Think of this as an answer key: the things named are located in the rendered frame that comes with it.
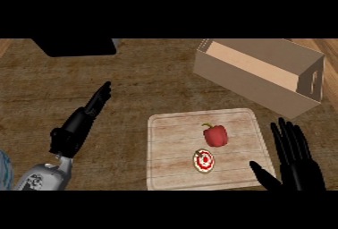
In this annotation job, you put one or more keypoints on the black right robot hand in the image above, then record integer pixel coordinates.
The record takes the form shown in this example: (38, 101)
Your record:
(298, 167)

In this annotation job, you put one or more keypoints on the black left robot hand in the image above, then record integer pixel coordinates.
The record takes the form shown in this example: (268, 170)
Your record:
(75, 128)

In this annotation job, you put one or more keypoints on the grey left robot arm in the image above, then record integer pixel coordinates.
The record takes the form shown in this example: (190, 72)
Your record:
(45, 176)

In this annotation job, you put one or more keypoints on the red bell pepper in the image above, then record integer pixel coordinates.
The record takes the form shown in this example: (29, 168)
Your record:
(215, 135)

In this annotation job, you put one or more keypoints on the pale wooden cutting board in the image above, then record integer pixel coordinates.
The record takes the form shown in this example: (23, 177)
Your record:
(203, 150)

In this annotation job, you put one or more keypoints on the brown cardboard box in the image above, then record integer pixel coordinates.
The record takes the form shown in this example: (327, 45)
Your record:
(264, 74)

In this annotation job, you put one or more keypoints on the pale blue striped object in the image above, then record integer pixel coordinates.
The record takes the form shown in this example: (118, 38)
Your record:
(4, 171)

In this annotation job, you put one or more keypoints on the black appliance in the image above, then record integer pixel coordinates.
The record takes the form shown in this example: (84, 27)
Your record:
(73, 47)

